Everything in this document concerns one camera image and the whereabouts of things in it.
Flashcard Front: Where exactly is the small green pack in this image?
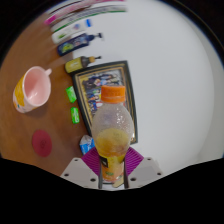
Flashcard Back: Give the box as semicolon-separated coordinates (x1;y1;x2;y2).
65;85;78;104
70;106;81;125

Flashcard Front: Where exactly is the dark blue pump bottle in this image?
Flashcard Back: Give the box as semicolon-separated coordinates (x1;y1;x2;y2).
56;32;104;57

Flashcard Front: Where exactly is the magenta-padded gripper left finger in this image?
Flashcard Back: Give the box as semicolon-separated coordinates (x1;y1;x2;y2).
60;147;103;190

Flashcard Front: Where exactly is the orange-capped juice bottle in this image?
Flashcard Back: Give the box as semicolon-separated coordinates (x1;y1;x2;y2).
91;85;135;184

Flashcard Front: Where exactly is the framed group photo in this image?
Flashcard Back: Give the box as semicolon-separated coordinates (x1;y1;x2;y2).
70;60;139;145

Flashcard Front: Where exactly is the tall pink lettered box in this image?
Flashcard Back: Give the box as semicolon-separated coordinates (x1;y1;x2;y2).
43;0;126;26

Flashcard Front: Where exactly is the pink and yellow mug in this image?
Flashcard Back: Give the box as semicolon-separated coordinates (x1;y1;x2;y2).
12;65;53;114

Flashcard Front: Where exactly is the amber pump bottle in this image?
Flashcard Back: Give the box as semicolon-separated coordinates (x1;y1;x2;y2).
64;55;102;74

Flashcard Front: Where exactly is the tall white green box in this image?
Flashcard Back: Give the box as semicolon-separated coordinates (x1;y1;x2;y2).
49;5;128;34

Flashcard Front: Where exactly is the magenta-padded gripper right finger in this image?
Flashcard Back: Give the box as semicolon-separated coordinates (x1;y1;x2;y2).
123;147;164;190

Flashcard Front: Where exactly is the flat round red coaster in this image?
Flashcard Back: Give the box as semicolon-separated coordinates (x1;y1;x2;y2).
31;129;53;158

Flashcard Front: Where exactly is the white shampoo bottle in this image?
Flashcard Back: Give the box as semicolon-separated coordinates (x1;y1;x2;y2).
51;18;93;44

